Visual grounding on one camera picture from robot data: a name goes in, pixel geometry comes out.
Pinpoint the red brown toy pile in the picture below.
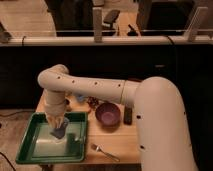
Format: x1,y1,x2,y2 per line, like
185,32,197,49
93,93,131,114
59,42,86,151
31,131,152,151
87,97,99,109

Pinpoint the wooden table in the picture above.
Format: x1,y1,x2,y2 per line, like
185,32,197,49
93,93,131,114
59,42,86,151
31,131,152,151
35,90,144,166

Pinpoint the small metal cup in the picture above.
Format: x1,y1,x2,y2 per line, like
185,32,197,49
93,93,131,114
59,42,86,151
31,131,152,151
66,99,72,111

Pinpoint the black remote control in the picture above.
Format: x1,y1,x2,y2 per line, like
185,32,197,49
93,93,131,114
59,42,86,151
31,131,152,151
123,107,132,125

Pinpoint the blue plastic toy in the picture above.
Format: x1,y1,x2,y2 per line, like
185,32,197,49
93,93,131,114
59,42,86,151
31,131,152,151
75,94,86,103

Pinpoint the blue sponge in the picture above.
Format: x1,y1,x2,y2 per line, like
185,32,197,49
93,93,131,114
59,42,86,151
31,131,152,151
50,118,69,139

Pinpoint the white railing bar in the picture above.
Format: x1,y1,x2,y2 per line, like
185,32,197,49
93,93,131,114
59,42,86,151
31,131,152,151
0,36,213,47

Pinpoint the silver fork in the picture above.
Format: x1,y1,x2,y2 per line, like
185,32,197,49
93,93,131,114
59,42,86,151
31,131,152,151
90,144,120,162

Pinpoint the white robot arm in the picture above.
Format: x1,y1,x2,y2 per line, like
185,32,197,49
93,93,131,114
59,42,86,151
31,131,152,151
38,64,199,171

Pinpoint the green plastic tray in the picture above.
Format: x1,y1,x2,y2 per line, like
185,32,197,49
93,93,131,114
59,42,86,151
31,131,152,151
16,112,88,164

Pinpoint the black office chair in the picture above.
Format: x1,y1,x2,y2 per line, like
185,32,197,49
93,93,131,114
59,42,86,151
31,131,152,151
102,9,120,36

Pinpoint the purple bowl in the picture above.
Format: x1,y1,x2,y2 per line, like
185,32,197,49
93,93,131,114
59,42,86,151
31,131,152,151
95,102,121,126

